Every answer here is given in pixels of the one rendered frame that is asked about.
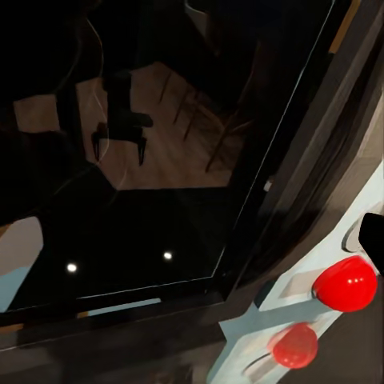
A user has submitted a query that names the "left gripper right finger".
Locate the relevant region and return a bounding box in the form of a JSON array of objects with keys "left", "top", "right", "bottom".
[{"left": 358, "top": 212, "right": 384, "bottom": 277}]

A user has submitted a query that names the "microwave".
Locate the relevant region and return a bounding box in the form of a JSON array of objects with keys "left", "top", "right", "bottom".
[{"left": 0, "top": 0, "right": 384, "bottom": 374}]

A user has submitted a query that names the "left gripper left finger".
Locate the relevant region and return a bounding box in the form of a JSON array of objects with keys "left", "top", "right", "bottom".
[{"left": 0, "top": 213, "right": 44, "bottom": 314}]

